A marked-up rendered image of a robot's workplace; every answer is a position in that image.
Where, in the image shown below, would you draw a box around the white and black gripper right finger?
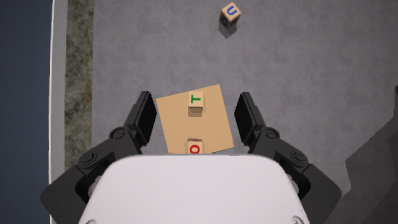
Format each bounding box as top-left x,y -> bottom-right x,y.
234,92 -> 342,224

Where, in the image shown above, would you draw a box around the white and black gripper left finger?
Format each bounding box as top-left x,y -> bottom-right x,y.
40,91 -> 157,224

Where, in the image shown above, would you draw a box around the tan flat mat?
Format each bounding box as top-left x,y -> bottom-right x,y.
156,84 -> 234,154

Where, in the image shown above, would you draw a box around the wooden letter block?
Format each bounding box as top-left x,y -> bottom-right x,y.
188,91 -> 204,108
187,139 -> 203,154
219,2 -> 241,30

